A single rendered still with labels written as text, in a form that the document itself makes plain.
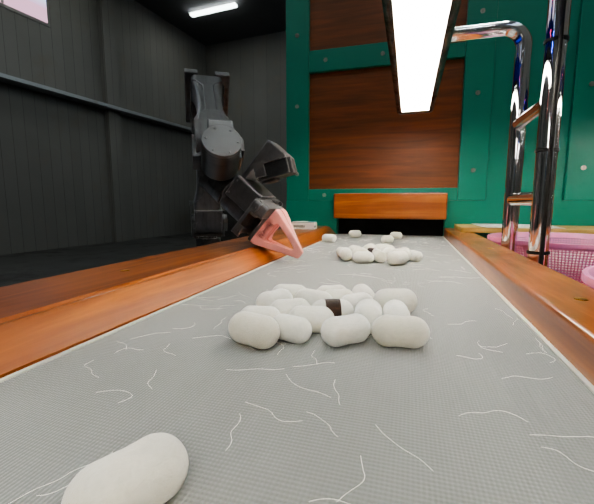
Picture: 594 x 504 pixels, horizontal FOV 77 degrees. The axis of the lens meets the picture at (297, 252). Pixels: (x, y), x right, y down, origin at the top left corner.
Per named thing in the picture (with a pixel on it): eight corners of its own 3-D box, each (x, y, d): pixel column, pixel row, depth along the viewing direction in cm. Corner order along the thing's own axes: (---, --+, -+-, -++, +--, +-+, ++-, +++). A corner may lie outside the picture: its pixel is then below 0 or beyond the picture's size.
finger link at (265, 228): (321, 236, 62) (280, 200, 64) (310, 241, 56) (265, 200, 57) (296, 266, 64) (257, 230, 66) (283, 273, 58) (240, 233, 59)
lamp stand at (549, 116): (397, 316, 53) (409, -28, 47) (400, 286, 72) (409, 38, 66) (551, 329, 47) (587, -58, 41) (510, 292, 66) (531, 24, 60)
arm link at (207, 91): (244, 140, 61) (226, 63, 81) (187, 137, 59) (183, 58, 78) (239, 197, 70) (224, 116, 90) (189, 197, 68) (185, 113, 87)
